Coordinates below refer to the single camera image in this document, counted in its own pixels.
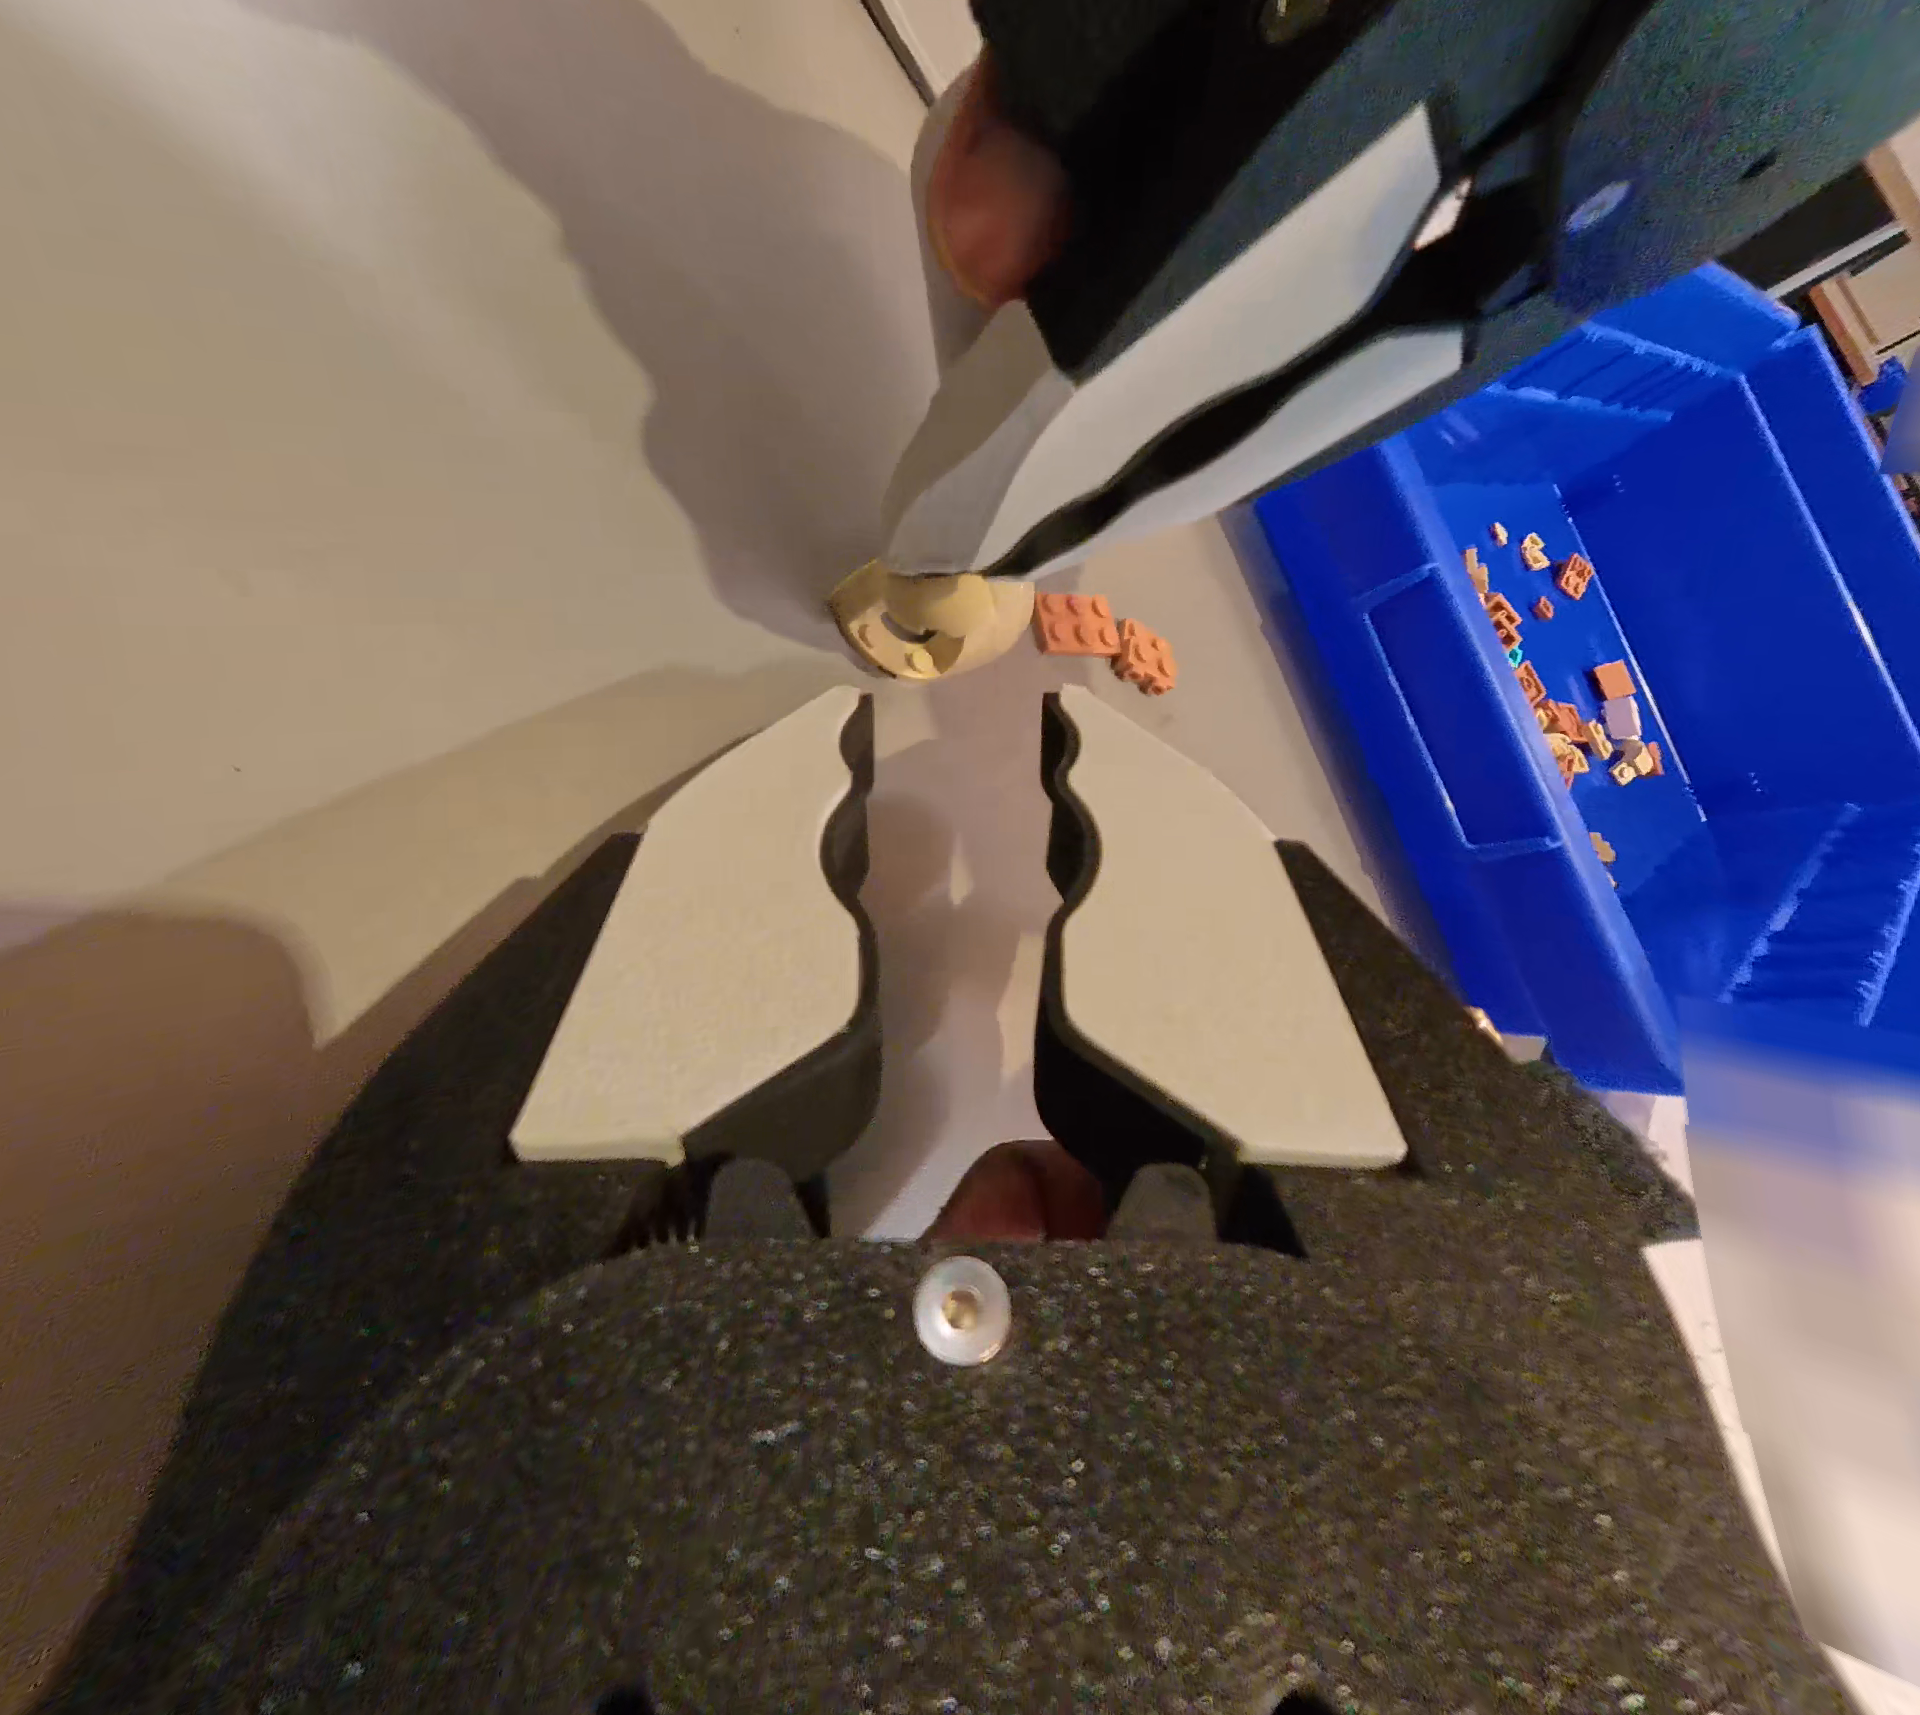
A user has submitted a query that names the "reddish brown six-stud plate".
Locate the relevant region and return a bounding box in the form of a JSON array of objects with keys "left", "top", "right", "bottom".
[{"left": 1029, "top": 587, "right": 1124, "bottom": 662}]

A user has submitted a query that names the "blue plastic bin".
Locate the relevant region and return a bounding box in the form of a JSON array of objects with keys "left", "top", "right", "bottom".
[{"left": 1250, "top": 257, "right": 1920, "bottom": 1098}]

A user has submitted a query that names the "person's left hand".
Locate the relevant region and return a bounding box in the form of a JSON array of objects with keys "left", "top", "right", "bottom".
[{"left": 919, "top": 0, "right": 1385, "bottom": 319}]

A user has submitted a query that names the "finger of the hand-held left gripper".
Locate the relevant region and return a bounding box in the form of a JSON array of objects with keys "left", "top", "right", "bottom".
[
  {"left": 877, "top": 103, "right": 1444, "bottom": 576},
  {"left": 1003, "top": 321, "right": 1484, "bottom": 580}
]

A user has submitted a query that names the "person's right hand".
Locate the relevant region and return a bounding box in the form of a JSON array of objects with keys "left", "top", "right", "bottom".
[{"left": 919, "top": 1136, "right": 1115, "bottom": 1247}]

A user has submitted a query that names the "grey desk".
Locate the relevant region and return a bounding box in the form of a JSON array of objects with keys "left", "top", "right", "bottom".
[{"left": 0, "top": 0, "right": 1920, "bottom": 1701}]

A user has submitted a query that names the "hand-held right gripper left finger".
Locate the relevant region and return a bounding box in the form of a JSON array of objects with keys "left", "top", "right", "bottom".
[{"left": 510, "top": 688, "right": 884, "bottom": 1244}]

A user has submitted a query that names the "tan curved brick assembly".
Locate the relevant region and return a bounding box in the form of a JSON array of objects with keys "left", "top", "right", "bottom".
[{"left": 826, "top": 557, "right": 1037, "bottom": 693}]

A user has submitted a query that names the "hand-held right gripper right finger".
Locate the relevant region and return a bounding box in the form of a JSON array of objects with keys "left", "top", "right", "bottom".
[{"left": 1033, "top": 686, "right": 1412, "bottom": 1244}]

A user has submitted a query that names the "pile of tan brown bricks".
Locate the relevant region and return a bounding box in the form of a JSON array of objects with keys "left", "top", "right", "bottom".
[{"left": 1458, "top": 519, "right": 1673, "bottom": 894}]

